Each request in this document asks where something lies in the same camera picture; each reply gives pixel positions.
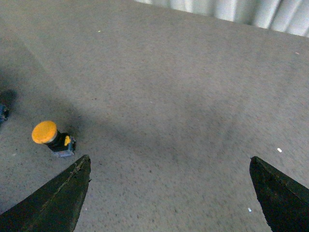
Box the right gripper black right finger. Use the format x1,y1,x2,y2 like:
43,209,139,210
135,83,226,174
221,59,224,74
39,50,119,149
249,156,309,232

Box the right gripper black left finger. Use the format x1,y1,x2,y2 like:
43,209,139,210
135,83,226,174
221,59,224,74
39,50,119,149
0,155,91,232

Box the yellow push button switch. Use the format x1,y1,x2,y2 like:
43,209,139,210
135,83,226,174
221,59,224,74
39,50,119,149
31,120,76,157

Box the dark object at table edge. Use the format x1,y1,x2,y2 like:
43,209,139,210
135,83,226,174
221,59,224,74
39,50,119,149
0,103,10,123

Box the white pleated curtain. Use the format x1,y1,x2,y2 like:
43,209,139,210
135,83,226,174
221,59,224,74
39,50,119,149
140,0,309,37

